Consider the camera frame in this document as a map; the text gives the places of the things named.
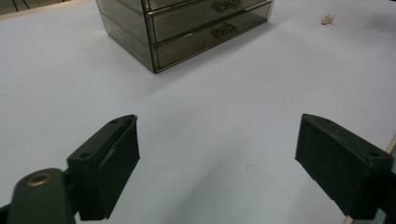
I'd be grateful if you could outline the small beige trinket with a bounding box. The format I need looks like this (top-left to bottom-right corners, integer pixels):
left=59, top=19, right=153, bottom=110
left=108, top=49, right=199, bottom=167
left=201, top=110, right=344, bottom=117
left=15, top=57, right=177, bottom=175
left=320, top=13, right=335, bottom=26

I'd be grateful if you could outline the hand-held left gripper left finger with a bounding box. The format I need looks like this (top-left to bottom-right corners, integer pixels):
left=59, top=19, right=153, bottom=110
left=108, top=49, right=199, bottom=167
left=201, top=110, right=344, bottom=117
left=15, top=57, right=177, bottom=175
left=65, top=114, right=141, bottom=222

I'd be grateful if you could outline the smoky plastic drawer cabinet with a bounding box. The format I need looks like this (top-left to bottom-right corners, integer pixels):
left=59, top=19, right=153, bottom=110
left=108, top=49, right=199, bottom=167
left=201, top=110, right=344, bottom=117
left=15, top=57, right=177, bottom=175
left=95, top=0, right=275, bottom=75

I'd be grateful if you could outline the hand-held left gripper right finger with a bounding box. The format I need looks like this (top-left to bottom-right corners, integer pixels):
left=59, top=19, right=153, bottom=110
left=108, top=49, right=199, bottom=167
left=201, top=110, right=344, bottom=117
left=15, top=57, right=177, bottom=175
left=294, top=113, right=395, bottom=221

